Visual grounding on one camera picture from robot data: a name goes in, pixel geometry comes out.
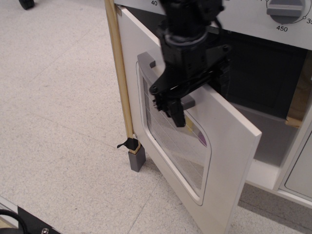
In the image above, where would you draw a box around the aluminium frame rail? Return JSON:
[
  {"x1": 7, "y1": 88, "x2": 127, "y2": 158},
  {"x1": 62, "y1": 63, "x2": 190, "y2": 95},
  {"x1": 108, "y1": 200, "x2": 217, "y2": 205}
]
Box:
[{"x1": 0, "y1": 196, "x2": 19, "y2": 229}]

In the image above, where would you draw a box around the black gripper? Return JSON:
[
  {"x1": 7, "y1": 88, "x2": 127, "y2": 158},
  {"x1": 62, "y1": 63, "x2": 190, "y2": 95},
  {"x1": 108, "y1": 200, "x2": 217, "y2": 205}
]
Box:
[{"x1": 150, "y1": 35, "x2": 232, "y2": 127}]

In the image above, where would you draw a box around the grey leg foot cap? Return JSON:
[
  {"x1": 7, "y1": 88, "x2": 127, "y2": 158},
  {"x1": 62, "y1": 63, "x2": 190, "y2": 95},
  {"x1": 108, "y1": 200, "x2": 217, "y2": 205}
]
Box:
[{"x1": 128, "y1": 145, "x2": 146, "y2": 173}]

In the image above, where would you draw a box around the wooden shelf rail right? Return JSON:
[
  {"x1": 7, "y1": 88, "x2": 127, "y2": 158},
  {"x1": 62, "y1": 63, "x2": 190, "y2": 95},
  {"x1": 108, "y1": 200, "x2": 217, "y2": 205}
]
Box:
[{"x1": 285, "y1": 50, "x2": 312, "y2": 128}]

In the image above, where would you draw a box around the light wooden side post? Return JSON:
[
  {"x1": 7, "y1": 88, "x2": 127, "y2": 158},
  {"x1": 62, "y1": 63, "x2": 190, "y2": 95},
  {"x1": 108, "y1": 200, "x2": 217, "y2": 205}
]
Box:
[{"x1": 103, "y1": 0, "x2": 143, "y2": 156}]

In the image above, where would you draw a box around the white toy oven cabinet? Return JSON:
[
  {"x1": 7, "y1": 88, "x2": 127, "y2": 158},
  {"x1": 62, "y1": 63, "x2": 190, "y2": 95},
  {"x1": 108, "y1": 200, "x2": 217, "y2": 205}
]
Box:
[{"x1": 115, "y1": 0, "x2": 312, "y2": 207}]

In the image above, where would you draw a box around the white oven door with window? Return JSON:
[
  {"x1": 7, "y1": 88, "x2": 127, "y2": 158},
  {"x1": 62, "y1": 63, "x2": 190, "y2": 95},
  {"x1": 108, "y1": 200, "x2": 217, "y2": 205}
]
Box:
[{"x1": 117, "y1": 8, "x2": 261, "y2": 234}]

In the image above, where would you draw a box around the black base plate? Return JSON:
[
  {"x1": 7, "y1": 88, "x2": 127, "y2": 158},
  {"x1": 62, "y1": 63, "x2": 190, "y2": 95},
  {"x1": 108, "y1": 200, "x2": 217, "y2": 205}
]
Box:
[{"x1": 18, "y1": 207, "x2": 60, "y2": 234}]

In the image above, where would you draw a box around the grey oven door handle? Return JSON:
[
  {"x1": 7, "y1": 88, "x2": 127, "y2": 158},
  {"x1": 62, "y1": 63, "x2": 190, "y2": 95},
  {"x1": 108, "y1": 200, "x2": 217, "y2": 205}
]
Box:
[{"x1": 137, "y1": 52, "x2": 195, "y2": 110}]

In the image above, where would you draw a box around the black tape strip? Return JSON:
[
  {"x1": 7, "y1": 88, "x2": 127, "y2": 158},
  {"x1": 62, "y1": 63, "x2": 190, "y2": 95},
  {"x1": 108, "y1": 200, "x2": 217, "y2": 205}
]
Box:
[{"x1": 117, "y1": 137, "x2": 138, "y2": 151}]

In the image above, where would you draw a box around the grey oven shelf tray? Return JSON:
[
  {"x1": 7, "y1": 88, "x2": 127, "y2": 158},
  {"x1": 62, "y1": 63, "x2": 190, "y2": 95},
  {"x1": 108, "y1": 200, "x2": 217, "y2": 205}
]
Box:
[{"x1": 219, "y1": 31, "x2": 308, "y2": 120}]

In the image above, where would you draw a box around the purple toy eggplant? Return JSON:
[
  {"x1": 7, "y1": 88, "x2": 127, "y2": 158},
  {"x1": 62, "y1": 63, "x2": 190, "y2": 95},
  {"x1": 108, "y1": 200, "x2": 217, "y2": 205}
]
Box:
[{"x1": 197, "y1": 131, "x2": 207, "y2": 147}]

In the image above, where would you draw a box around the yellow toy banana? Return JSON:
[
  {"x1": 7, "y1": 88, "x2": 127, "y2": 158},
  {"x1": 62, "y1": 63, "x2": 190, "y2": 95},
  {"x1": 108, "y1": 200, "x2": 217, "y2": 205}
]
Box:
[{"x1": 186, "y1": 118, "x2": 194, "y2": 133}]

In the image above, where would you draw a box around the white side cabinet door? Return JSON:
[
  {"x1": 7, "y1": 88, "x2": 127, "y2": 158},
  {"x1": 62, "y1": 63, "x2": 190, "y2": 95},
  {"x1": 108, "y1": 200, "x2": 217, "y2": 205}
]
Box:
[{"x1": 273, "y1": 101, "x2": 312, "y2": 202}]

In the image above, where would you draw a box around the grey temperature knob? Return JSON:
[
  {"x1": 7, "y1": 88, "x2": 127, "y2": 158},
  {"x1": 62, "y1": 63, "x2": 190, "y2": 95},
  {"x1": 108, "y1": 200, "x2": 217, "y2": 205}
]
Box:
[{"x1": 266, "y1": 0, "x2": 306, "y2": 24}]

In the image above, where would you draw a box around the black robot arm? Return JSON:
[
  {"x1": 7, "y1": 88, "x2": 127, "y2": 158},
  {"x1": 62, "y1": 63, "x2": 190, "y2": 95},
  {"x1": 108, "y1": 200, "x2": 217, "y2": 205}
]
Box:
[{"x1": 149, "y1": 0, "x2": 231, "y2": 127}]

